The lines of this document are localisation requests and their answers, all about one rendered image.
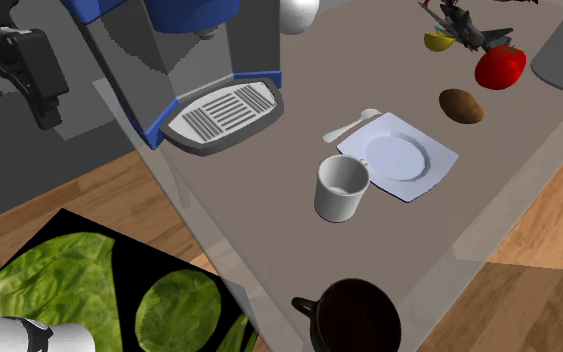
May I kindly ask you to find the white spoon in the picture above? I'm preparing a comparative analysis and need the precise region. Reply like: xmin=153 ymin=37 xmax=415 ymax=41
xmin=321 ymin=108 xmax=384 ymax=145

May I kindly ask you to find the white round vase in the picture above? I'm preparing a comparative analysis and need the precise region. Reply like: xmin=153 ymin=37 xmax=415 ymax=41
xmin=278 ymin=0 xmax=321 ymax=36

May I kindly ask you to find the brown potato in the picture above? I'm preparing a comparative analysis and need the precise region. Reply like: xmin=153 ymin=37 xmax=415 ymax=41
xmin=438 ymin=88 xmax=485 ymax=125

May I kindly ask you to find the light grey mug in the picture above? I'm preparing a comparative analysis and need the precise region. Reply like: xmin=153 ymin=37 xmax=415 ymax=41
xmin=313 ymin=154 xmax=371 ymax=224

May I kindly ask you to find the grey toy jet plane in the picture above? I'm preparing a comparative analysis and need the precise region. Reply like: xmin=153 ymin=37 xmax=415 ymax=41
xmin=418 ymin=0 xmax=515 ymax=53

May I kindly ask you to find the grey-brown table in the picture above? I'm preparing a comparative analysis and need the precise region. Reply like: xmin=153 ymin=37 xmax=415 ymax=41
xmin=90 ymin=0 xmax=563 ymax=352

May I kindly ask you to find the dark brown mug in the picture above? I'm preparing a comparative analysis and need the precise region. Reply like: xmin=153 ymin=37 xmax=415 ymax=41
xmin=290 ymin=278 xmax=403 ymax=352

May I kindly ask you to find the yellow lemon half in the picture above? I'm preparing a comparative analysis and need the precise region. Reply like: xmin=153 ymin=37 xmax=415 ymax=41
xmin=423 ymin=30 xmax=457 ymax=53

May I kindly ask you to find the grey and blue coffee machine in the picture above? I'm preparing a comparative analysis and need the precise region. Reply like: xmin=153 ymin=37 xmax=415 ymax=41
xmin=58 ymin=0 xmax=286 ymax=158

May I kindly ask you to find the red tomato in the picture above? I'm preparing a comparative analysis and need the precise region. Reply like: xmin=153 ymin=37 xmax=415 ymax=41
xmin=474 ymin=44 xmax=527 ymax=91

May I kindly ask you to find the white square plate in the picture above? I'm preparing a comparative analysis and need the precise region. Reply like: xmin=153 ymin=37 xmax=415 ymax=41
xmin=336 ymin=111 xmax=460 ymax=204

